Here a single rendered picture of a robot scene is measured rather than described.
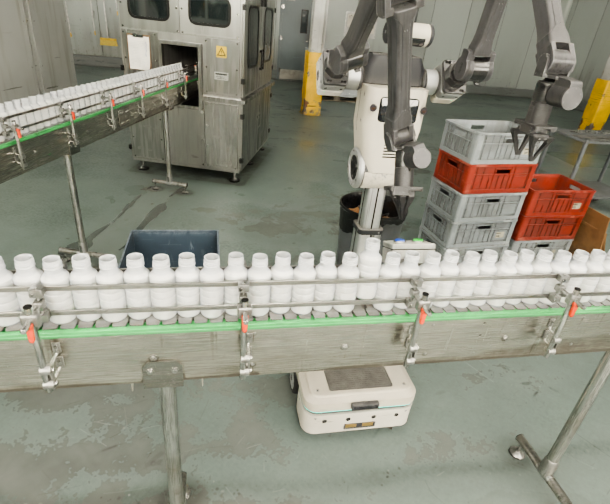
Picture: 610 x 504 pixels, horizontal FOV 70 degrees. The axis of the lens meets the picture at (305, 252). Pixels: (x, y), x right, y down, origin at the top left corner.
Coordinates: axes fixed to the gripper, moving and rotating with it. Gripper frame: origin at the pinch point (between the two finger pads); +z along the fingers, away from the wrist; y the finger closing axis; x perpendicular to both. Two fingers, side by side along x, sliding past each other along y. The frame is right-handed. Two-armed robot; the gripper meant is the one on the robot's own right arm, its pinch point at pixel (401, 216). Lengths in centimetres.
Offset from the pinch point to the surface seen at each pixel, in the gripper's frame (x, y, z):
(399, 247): -4.7, -2.1, 8.7
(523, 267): -18.6, 29.4, 12.5
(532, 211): 180, 192, 13
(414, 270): -19.2, -3.9, 12.5
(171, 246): 44, -72, 16
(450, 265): -18.8, 6.6, 11.4
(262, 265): -20.2, -44.4, 10.1
